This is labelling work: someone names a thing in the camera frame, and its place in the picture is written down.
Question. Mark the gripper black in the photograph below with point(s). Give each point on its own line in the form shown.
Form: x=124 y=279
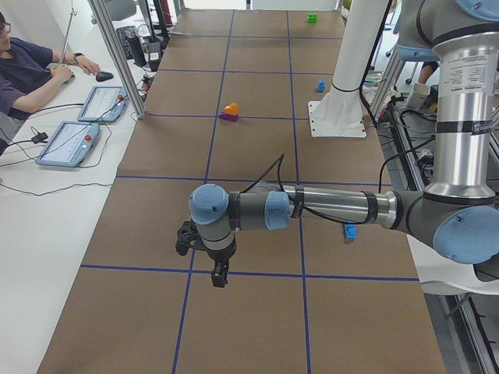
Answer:
x=219 y=259

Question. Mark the purple trapezoid block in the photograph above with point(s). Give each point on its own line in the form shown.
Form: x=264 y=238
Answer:
x=228 y=117

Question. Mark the orange trapezoid block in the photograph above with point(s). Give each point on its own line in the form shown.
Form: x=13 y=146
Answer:
x=231 y=109

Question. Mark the long blue block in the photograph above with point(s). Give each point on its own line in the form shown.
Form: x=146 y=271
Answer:
x=349 y=232

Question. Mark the near teach pendant tablet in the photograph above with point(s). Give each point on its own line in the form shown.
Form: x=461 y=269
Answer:
x=69 y=145

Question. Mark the teach pendant tablet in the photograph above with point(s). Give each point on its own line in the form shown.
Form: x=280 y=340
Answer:
x=69 y=145
x=103 y=104

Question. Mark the far teach pendant tablet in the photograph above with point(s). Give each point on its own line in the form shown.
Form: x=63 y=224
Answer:
x=103 y=104

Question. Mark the small blue block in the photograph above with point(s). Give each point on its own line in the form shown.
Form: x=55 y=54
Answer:
x=321 y=86

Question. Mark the black computer mouse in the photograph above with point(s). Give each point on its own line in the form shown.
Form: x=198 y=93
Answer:
x=103 y=76

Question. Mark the black water bottle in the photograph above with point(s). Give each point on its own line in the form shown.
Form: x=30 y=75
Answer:
x=136 y=48

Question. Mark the black keyboard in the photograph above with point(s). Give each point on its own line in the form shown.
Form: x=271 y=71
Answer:
x=122 y=34

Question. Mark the green double block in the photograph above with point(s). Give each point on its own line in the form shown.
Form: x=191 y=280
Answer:
x=312 y=18

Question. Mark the seated person dark shirt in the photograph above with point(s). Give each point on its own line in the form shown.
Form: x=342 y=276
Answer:
x=31 y=75

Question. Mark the white camera pillar stand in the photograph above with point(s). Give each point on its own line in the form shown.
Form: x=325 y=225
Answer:
x=340 y=112

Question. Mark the aluminium frame post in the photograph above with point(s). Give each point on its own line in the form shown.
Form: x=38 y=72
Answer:
x=111 y=41

